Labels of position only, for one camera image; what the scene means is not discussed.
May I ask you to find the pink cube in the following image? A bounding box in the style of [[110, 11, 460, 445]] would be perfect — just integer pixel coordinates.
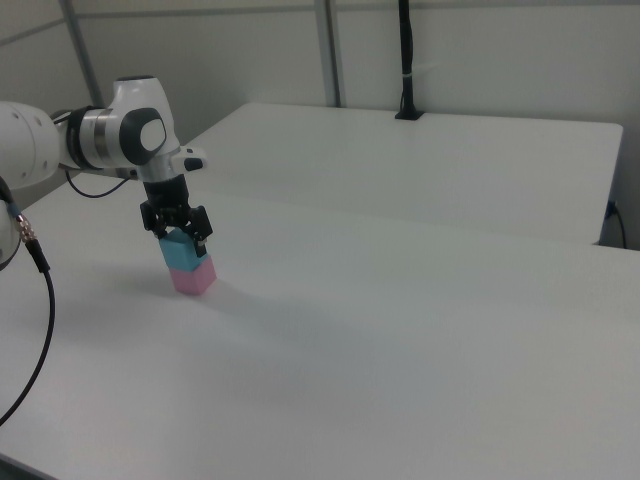
[[168, 254, 219, 297]]

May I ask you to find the blue cube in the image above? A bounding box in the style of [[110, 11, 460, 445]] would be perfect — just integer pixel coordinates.
[[158, 228, 209, 274]]

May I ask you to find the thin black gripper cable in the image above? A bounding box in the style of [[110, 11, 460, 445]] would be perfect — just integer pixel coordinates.
[[64, 169, 132, 199]]

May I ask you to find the grey metal partition post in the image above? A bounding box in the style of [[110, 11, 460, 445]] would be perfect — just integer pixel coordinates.
[[59, 0, 105, 109], [313, 0, 347, 108]]

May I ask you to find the thick black cable with connector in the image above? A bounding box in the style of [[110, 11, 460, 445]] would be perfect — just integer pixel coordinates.
[[0, 179, 57, 426]]

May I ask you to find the black camera pole with base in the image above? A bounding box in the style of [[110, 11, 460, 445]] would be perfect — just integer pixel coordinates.
[[394, 0, 426, 121]]

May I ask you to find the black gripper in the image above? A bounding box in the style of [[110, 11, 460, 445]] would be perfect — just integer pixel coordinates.
[[139, 175, 215, 259]]

